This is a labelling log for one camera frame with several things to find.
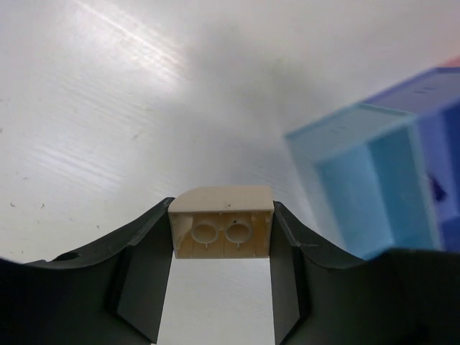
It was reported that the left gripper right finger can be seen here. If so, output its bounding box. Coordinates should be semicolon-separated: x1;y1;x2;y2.
270;202;459;344

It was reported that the purple blue container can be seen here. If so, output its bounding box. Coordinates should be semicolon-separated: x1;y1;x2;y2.
364;66;459;252

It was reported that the tan lego brick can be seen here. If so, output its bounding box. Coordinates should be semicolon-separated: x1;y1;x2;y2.
168;185;274;259

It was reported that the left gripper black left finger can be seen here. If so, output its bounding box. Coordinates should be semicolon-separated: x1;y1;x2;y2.
1;198;173;344

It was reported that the purple lego plate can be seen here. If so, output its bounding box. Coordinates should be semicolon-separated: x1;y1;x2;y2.
429;175;447;203

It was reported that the light blue container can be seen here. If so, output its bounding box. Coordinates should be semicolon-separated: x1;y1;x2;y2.
285;103;441;259

